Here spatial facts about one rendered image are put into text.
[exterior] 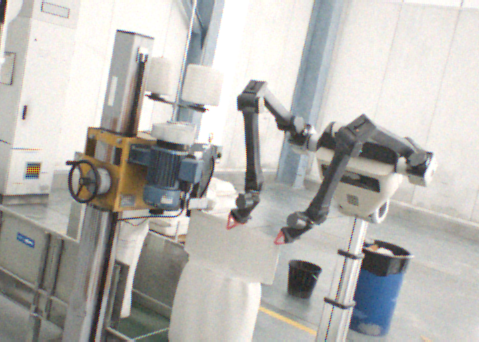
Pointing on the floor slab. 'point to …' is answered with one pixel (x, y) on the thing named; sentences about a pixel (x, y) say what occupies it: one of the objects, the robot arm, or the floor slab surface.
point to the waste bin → (378, 287)
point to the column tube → (87, 256)
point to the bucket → (302, 278)
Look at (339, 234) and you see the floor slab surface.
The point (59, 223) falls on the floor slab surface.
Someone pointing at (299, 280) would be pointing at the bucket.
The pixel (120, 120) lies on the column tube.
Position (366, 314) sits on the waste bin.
